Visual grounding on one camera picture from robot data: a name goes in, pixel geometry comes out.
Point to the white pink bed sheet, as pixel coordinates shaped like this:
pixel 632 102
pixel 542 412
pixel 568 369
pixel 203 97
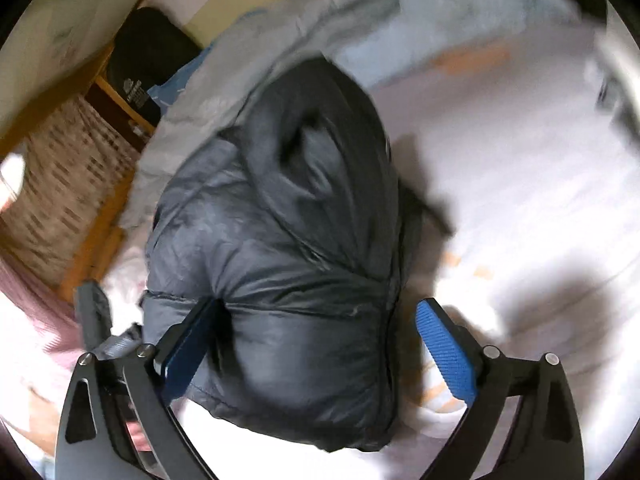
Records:
pixel 543 195

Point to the patchwork pale quilt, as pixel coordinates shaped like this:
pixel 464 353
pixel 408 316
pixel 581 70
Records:
pixel 49 41

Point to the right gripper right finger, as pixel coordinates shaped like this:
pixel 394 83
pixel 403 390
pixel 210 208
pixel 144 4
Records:
pixel 544 440

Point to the red striped cloth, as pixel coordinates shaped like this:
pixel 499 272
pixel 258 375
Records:
pixel 52 318

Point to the orange wooden bed frame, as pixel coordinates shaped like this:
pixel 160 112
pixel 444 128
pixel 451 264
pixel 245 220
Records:
pixel 97 251

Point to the black puffer jacket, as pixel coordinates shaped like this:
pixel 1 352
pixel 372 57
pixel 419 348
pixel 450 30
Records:
pixel 298 223

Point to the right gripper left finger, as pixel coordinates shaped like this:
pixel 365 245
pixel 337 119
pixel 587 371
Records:
pixel 93 439

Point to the checkered beige cushion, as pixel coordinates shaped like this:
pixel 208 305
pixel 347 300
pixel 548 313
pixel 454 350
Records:
pixel 73 160

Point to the black bag with logo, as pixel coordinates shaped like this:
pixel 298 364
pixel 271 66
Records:
pixel 125 70

